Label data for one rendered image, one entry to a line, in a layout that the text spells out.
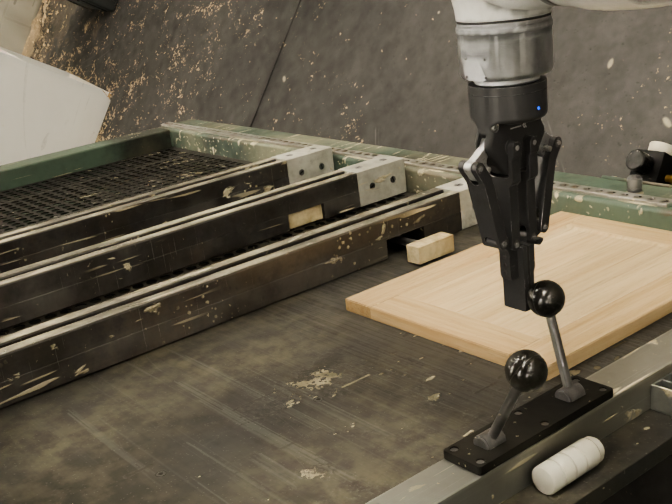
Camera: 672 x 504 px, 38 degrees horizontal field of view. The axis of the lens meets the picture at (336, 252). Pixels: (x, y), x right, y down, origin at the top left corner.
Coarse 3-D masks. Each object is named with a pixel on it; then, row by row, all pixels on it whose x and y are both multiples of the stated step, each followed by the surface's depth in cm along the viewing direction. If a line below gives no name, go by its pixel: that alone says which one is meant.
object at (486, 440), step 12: (516, 360) 85; (528, 360) 84; (540, 360) 85; (504, 372) 86; (516, 372) 84; (528, 372) 84; (540, 372) 84; (516, 384) 85; (528, 384) 84; (540, 384) 85; (516, 396) 87; (504, 408) 89; (504, 420) 90; (492, 432) 91; (480, 444) 92; (492, 444) 91
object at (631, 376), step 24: (624, 360) 107; (648, 360) 107; (624, 384) 102; (648, 384) 104; (600, 408) 99; (624, 408) 102; (648, 408) 104; (576, 432) 97; (600, 432) 100; (528, 456) 93; (408, 480) 90; (432, 480) 89; (456, 480) 89; (480, 480) 89; (504, 480) 91; (528, 480) 93
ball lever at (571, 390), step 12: (540, 288) 97; (552, 288) 97; (528, 300) 98; (540, 300) 96; (552, 300) 96; (564, 300) 97; (540, 312) 97; (552, 312) 97; (552, 324) 98; (552, 336) 98; (564, 360) 98; (564, 372) 99; (564, 384) 99; (576, 384) 99; (564, 396) 98; (576, 396) 98
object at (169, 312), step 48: (432, 192) 170; (288, 240) 153; (336, 240) 153; (384, 240) 160; (144, 288) 140; (192, 288) 138; (240, 288) 143; (288, 288) 149; (48, 336) 126; (96, 336) 130; (144, 336) 135; (0, 384) 123; (48, 384) 127
